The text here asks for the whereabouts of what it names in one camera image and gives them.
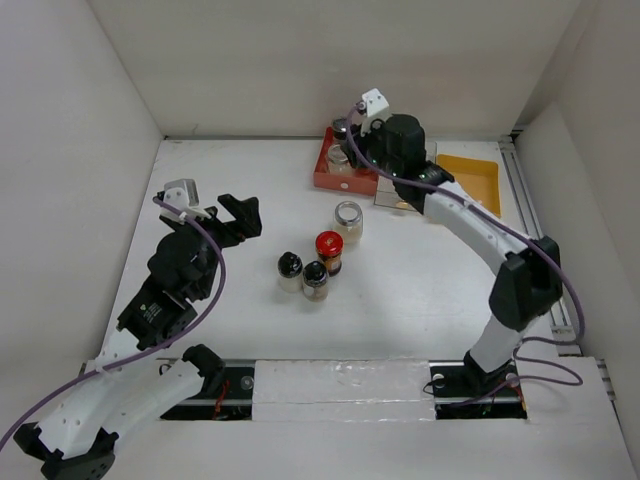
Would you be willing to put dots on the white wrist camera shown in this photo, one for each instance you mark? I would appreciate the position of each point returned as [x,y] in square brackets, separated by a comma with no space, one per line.
[372,107]
[182,195]

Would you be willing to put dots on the silver-cap white spice shaker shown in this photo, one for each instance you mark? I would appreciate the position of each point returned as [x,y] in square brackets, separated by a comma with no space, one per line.
[339,129]

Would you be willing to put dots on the red plastic bin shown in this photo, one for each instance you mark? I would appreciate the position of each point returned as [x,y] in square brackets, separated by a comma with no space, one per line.
[359,181]

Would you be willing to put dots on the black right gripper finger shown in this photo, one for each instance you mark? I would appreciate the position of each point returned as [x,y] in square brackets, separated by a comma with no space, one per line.
[357,148]
[376,160]

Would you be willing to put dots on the yellow plastic bin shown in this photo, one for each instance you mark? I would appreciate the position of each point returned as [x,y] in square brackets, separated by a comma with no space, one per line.
[479,178]

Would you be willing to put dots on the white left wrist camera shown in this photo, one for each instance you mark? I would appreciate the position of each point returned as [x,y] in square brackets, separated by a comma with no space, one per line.
[182,195]

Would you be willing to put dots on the silver-lid clear glass jar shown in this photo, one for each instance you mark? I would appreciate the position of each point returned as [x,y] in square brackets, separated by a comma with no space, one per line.
[338,162]

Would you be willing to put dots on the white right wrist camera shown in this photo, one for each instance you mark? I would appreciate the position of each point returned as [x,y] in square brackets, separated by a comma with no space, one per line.
[372,107]

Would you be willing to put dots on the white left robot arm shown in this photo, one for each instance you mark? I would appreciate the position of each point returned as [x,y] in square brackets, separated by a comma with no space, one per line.
[75,431]

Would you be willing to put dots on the black-cap white spice bottle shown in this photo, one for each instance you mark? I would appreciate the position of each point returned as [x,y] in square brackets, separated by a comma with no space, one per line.
[290,267]

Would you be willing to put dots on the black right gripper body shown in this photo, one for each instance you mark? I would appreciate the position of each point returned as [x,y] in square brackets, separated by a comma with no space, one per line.
[376,143]

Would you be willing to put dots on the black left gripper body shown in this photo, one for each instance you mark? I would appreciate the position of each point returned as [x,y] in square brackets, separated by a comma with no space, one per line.
[211,247]

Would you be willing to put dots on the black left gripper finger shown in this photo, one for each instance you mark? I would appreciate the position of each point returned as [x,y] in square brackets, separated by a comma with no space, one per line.
[246,221]
[223,233]

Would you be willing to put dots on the black-cap brown spice bottle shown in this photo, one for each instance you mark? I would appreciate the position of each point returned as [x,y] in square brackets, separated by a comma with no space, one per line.
[315,281]

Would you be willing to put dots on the clear plastic bin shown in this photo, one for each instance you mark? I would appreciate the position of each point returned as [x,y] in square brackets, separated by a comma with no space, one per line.
[386,195]

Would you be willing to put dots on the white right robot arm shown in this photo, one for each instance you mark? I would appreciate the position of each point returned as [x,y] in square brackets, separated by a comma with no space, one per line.
[528,277]

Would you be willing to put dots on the red-lid dark sauce jar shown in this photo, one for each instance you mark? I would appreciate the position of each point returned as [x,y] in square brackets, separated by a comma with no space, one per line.
[329,247]

